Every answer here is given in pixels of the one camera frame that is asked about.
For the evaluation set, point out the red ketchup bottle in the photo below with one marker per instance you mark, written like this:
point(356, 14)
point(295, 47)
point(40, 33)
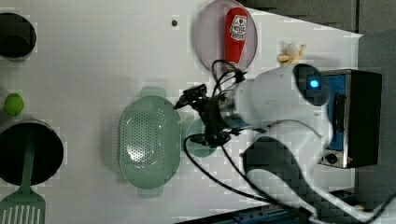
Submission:
point(235, 32)

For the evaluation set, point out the black small cup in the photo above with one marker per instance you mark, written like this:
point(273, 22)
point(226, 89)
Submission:
point(17, 37)

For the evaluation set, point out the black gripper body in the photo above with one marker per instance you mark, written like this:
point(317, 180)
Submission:
point(217, 131)

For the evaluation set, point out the green plastic spatula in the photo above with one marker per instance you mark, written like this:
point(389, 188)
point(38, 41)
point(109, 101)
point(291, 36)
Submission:
point(24, 206)

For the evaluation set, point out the grey round plate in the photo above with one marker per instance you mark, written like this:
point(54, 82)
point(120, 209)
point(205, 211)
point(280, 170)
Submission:
point(209, 34)

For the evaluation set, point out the peeled toy banana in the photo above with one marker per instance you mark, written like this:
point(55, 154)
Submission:
point(291, 54)

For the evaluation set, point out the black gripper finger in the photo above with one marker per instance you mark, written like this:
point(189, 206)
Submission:
point(180, 103)

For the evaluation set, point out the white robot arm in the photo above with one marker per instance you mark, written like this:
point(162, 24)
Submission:
point(287, 106)

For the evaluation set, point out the green lime toy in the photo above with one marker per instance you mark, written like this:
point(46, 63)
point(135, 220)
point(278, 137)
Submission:
point(14, 104)

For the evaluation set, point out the black cylindrical container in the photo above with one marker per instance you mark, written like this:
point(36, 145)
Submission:
point(44, 144)

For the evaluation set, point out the green plastic strainer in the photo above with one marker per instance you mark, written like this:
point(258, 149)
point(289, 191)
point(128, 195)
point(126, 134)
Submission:
point(150, 142)

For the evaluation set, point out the green plastic cup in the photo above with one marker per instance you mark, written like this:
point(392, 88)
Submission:
point(196, 144)

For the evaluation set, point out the black toaster oven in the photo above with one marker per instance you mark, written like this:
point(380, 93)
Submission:
point(354, 111)

